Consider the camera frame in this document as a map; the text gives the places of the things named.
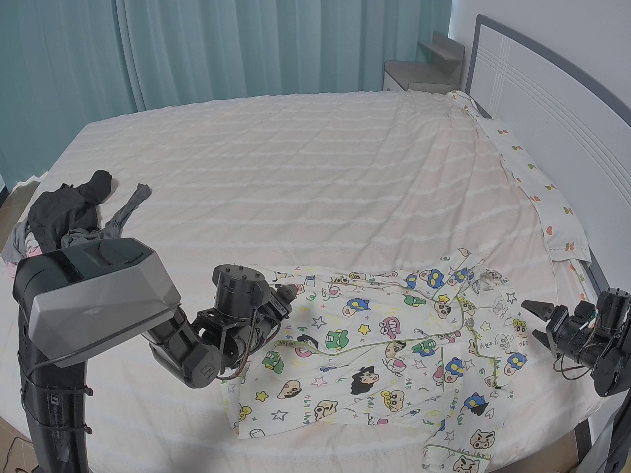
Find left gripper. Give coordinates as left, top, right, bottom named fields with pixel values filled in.
left=229, top=315, right=279, bottom=366

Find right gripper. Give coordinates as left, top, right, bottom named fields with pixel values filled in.
left=521, top=301, right=599, bottom=368

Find white printed pyjama top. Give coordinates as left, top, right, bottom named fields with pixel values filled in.
left=222, top=248, right=530, bottom=473

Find pile of clothes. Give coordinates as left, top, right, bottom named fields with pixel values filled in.
left=2, top=169, right=151, bottom=267

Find white printed pillow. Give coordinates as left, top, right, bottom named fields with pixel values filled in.
left=446, top=89, right=592, bottom=265

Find bed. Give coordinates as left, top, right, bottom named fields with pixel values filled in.
left=0, top=15, right=631, bottom=473

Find grey bedside table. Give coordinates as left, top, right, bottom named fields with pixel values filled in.
left=384, top=31, right=466, bottom=93

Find blue-green curtain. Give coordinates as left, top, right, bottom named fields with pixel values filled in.
left=0, top=0, right=124, bottom=193
left=113, top=0, right=454, bottom=114

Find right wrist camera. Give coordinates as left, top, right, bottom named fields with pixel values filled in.
left=567, top=301, right=598, bottom=332

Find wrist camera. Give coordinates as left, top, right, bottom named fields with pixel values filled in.
left=256, top=284, right=299, bottom=325
left=567, top=301, right=598, bottom=332

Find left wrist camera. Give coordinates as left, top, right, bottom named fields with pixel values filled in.
left=256, top=284, right=299, bottom=325

